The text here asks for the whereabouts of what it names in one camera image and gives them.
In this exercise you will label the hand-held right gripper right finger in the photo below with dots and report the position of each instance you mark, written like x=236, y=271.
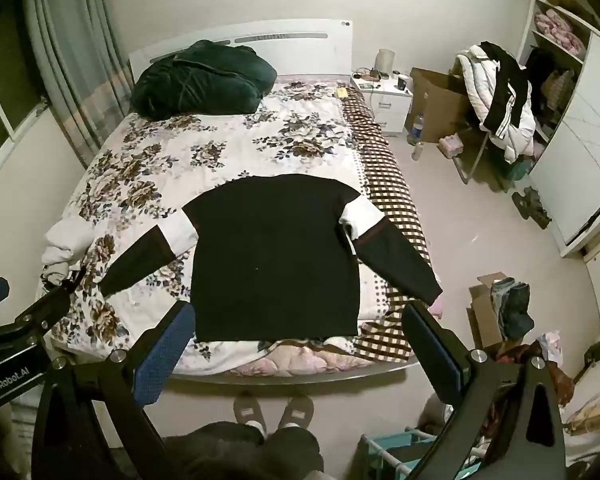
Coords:
x=432, y=355

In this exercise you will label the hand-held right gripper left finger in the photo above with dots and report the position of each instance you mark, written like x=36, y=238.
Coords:
x=164, y=355

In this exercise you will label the black and white knit sweater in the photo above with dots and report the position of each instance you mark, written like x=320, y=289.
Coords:
x=270, y=260

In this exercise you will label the small cardboard box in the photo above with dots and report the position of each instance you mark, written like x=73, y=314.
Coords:
x=480, y=315

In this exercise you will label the folded jeans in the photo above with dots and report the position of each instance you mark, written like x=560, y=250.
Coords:
x=515, y=305

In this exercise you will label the teal laundry rack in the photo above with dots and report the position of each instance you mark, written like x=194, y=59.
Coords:
x=395, y=447

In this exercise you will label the grey slipper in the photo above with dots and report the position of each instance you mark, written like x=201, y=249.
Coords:
x=296, y=410
x=249, y=412

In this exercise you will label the person's dark pants legs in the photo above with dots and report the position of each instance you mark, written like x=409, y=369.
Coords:
x=240, y=452

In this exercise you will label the floral quilt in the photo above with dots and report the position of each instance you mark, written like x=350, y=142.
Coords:
x=145, y=160

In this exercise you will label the dark camouflage object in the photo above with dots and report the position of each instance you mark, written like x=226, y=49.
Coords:
x=532, y=207

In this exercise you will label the brown checked blanket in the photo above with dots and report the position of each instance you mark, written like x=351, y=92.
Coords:
x=390, y=180

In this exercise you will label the metal chair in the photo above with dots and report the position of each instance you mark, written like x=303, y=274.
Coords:
x=472, y=160

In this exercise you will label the plastic bottle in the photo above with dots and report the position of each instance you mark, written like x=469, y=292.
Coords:
x=417, y=127
x=418, y=151

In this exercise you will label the white framed window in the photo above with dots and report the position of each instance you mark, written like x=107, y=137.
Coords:
x=5, y=85

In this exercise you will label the pink wrapped package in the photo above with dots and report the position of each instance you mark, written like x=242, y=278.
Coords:
x=451, y=145

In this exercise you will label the chair with jackets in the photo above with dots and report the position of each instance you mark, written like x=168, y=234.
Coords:
x=515, y=130

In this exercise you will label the grey curtain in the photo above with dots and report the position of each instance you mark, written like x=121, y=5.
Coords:
x=70, y=60

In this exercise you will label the white wardrobe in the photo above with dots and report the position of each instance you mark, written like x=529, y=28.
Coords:
x=580, y=160

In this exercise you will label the large cardboard box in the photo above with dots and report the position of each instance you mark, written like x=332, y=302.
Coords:
x=440, y=105

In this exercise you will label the white nightstand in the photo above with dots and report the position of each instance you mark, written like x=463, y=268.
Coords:
x=387, y=105

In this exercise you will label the dark green blanket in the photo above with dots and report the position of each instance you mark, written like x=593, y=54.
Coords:
x=200, y=80

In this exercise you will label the black garment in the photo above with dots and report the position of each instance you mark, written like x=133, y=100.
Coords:
x=505, y=85

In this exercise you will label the white cylinder lamp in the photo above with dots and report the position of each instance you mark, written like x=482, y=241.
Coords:
x=386, y=62

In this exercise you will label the pink bedding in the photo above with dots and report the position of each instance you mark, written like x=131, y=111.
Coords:
x=560, y=27

